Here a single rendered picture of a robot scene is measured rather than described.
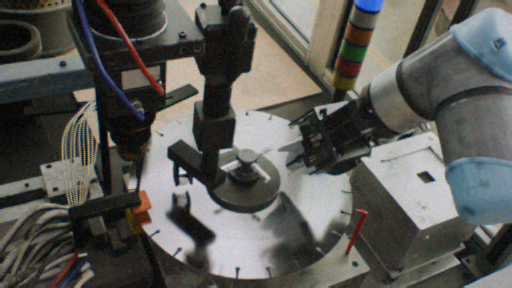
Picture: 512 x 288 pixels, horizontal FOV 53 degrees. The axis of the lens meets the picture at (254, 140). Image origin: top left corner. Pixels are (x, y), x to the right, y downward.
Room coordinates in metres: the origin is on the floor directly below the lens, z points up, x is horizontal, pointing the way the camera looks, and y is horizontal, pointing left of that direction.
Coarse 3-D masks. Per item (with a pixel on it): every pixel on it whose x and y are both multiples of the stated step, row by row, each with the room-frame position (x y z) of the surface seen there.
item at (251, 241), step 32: (160, 128) 0.59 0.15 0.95; (256, 128) 0.64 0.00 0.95; (288, 128) 0.65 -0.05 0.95; (160, 160) 0.53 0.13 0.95; (160, 192) 0.47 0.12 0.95; (192, 192) 0.48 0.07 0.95; (288, 192) 0.51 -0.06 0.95; (320, 192) 0.52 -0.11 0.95; (160, 224) 0.41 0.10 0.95; (192, 224) 0.42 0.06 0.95; (224, 224) 0.43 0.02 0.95; (256, 224) 0.44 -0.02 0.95; (288, 224) 0.45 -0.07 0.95; (320, 224) 0.46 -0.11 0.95; (192, 256) 0.37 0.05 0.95; (224, 256) 0.38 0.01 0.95; (256, 256) 0.39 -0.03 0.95; (288, 256) 0.40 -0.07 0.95; (320, 256) 0.41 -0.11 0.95
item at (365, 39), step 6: (348, 24) 0.78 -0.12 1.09; (348, 30) 0.78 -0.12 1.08; (354, 30) 0.77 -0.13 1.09; (360, 30) 0.76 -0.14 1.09; (366, 30) 0.76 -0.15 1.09; (372, 30) 0.77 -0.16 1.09; (348, 36) 0.77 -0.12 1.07; (354, 36) 0.77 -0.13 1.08; (360, 36) 0.76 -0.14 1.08; (366, 36) 0.77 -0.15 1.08; (354, 42) 0.76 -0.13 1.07; (360, 42) 0.76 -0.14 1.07; (366, 42) 0.77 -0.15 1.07
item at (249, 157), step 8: (240, 152) 0.52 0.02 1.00; (248, 152) 0.52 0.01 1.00; (256, 152) 0.53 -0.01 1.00; (264, 152) 0.54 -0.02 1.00; (240, 160) 0.51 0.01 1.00; (248, 160) 0.51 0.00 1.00; (256, 160) 0.51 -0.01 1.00; (224, 168) 0.49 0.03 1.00; (232, 168) 0.49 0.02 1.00; (240, 168) 0.50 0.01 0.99; (248, 168) 0.50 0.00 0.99; (256, 168) 0.50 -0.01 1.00; (264, 176) 0.49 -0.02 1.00
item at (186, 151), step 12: (180, 144) 0.49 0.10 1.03; (168, 156) 0.48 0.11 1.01; (180, 156) 0.47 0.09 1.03; (192, 156) 0.47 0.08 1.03; (204, 156) 0.45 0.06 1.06; (216, 156) 0.45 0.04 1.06; (192, 168) 0.45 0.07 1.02; (204, 168) 0.45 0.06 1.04; (216, 168) 0.45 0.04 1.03; (192, 180) 0.48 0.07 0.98; (204, 180) 0.44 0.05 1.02; (216, 180) 0.44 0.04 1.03
